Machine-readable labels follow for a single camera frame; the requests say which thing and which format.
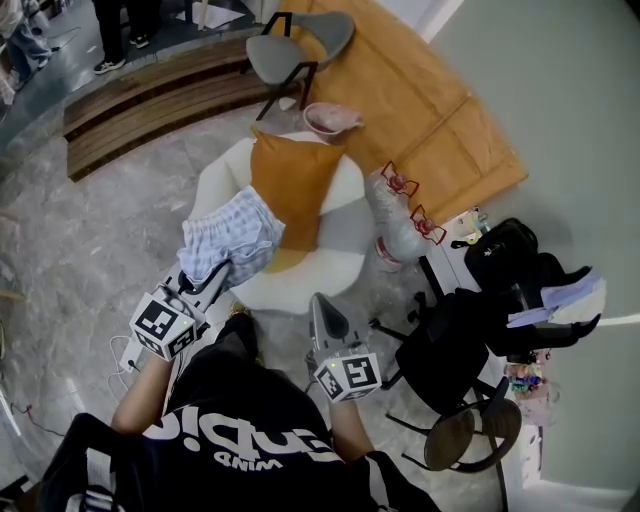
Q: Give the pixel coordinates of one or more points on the blue checked cloth shorts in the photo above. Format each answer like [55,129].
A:
[230,230]

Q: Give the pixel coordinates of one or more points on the grey chair black legs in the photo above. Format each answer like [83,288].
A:
[280,52]

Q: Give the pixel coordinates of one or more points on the white paper sheet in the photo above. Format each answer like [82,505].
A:
[220,12]

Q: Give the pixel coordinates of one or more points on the dark round wooden chair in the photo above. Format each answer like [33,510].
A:
[450,440]

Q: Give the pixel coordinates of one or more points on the black backpack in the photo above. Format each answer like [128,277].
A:
[500,250]

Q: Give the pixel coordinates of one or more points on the orange cushion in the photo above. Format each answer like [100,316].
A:
[295,185]

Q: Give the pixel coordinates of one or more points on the yellow teal drinking cup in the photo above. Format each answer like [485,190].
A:
[475,227]

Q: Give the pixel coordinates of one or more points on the person's right forearm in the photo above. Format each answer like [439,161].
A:
[350,430]

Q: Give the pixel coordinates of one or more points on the orange plastic-wrapped mattress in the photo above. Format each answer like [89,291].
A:
[400,100]

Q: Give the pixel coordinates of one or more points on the pile of colourful small items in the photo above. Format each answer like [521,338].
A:
[525,380]

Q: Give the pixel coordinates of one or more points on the person's black printed t-shirt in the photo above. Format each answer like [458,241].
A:
[235,450]

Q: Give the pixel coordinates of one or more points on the lavender garment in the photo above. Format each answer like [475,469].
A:
[560,295]

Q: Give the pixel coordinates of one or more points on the clear pink plastic bag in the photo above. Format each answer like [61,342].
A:
[540,407]

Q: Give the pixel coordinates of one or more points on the white desk black legs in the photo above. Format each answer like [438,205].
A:
[530,450]

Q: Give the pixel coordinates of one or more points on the white round armchair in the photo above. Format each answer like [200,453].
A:
[220,175]

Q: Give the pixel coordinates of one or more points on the wooden slatted step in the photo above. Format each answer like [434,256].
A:
[150,105]

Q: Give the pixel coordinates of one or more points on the white garment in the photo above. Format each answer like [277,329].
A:
[582,310]

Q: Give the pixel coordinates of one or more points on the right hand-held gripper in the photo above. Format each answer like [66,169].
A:
[357,375]

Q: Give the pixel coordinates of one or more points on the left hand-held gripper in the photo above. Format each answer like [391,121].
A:
[155,322]

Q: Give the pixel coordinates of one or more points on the person's left tan shoe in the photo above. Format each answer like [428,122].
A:
[239,312]

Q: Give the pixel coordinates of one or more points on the black office chair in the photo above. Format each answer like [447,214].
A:
[440,345]

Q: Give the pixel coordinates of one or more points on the pink plastic basin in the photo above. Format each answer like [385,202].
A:
[320,127]

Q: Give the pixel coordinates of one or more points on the person's left forearm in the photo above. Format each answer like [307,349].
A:
[140,395]

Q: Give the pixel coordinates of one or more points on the large clear water bottle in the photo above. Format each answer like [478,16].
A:
[400,242]
[382,205]

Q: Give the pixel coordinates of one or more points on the white power strip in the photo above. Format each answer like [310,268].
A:
[131,357]

